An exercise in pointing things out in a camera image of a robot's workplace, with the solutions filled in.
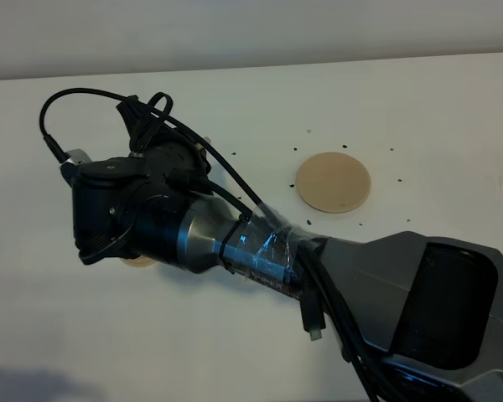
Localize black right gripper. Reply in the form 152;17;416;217
71;96;210;265

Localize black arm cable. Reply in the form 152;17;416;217
39;87;399;402

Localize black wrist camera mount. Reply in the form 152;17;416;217
60;149;91;187

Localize tan teapot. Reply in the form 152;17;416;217
195;137;211;161

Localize tan left saucer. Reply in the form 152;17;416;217
120;255;158;268

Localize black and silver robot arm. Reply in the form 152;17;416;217
61;96;503;401

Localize tan teapot saucer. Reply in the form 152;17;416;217
295;152;371;214

